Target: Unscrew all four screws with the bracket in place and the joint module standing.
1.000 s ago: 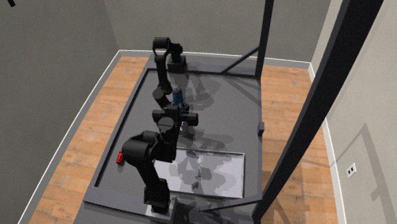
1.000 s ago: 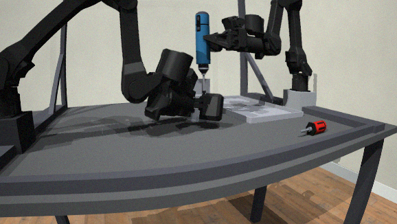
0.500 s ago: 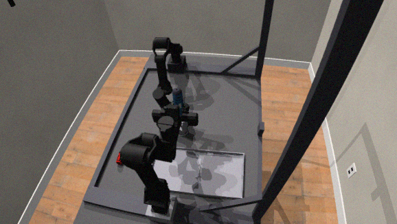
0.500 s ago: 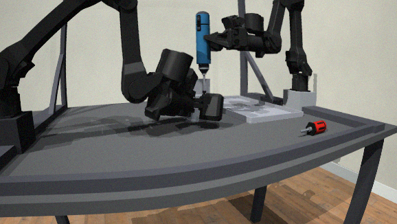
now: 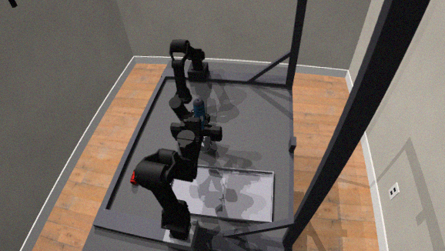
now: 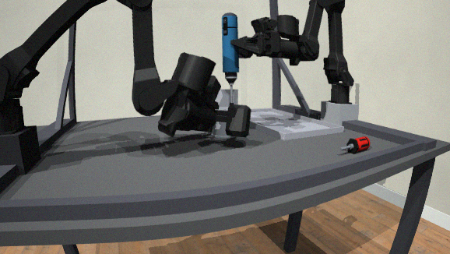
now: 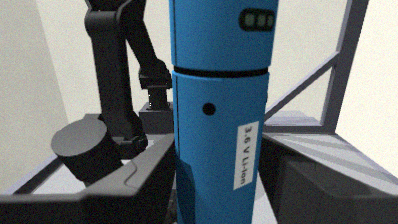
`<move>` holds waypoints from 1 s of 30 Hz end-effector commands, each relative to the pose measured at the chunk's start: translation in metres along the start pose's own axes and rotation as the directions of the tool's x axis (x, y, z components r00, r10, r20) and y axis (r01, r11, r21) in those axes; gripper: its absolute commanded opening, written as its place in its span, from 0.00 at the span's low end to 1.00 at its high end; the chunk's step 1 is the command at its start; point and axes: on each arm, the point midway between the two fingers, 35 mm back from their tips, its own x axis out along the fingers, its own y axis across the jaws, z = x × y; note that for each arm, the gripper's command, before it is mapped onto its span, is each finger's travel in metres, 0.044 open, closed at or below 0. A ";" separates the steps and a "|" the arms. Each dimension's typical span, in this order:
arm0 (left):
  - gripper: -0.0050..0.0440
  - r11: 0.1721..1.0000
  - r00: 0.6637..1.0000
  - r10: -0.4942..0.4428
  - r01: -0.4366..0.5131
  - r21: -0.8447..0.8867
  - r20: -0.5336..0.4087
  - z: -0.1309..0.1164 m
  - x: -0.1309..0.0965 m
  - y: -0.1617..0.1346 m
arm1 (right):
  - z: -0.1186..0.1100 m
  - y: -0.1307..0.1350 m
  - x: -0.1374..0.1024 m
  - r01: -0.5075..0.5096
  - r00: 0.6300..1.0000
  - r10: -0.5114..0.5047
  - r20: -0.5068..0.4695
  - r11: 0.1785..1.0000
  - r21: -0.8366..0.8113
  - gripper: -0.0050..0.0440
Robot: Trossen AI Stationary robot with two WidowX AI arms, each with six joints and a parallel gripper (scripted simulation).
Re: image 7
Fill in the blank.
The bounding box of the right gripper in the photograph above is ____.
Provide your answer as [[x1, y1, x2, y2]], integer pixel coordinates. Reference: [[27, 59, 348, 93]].
[[164, 192, 178, 224]]

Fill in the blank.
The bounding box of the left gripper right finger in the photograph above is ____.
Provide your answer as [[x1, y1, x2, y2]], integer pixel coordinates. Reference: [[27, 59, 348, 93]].
[[258, 134, 398, 224]]

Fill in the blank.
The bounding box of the blue electric screwdriver barrel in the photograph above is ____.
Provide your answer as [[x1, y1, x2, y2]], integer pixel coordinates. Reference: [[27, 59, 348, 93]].
[[169, 0, 279, 224]]

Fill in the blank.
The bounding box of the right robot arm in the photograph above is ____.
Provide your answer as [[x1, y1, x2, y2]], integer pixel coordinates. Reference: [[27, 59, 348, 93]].
[[51, 0, 172, 188]]

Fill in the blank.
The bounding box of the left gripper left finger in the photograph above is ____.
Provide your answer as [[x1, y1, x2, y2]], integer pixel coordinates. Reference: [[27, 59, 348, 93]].
[[0, 134, 175, 224]]

